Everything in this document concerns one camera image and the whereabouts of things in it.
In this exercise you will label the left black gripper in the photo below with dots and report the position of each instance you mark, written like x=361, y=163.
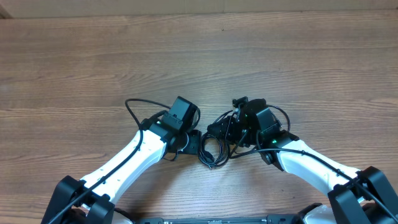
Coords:
x=194, y=142

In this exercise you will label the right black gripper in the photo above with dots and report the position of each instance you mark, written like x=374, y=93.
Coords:
x=227, y=123

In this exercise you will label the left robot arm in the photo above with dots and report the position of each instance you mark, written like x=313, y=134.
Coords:
x=92, y=199

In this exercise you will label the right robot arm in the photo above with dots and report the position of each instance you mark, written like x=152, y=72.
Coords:
x=355, y=196

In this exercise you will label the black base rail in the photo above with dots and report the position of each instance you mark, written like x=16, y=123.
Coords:
x=214, y=221

